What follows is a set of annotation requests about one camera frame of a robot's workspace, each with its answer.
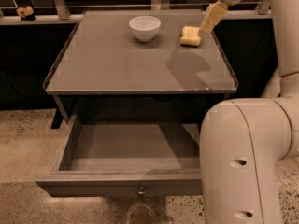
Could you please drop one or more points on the metal railing frame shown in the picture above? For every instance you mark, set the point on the metal railing frame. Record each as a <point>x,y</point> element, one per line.
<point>71,11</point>

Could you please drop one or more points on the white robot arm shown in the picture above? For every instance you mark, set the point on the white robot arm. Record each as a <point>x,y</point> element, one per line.
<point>241,140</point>

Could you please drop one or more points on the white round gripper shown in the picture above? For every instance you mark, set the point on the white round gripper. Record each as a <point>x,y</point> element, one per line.
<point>215,14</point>

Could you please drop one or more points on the grey open top drawer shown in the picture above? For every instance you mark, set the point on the grey open top drawer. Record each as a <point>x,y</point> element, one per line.
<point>113,159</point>

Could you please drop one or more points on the yellow sponge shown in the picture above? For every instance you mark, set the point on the yellow sponge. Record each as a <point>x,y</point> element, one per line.
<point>190,36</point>

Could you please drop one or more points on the white ceramic bowl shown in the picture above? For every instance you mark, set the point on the white ceramic bowl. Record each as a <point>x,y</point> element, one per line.
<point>144,28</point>

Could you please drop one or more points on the small yellow black object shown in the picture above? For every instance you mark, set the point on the small yellow black object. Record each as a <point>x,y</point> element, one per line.
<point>26,13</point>

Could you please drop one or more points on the grey wooden side table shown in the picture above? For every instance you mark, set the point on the grey wooden side table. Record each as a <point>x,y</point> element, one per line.
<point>103,57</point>

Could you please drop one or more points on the round metal drawer knob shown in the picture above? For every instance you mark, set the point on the round metal drawer knob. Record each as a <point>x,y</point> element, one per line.
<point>141,192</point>

